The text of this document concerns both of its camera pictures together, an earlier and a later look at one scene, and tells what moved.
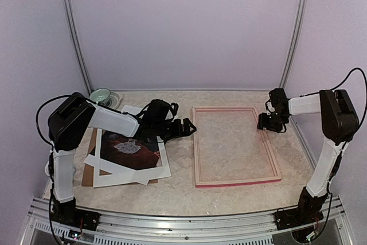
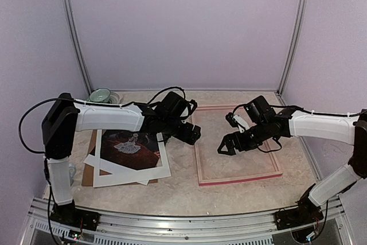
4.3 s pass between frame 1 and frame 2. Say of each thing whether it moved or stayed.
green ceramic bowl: stayed
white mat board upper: stayed
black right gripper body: moved
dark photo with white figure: stayed
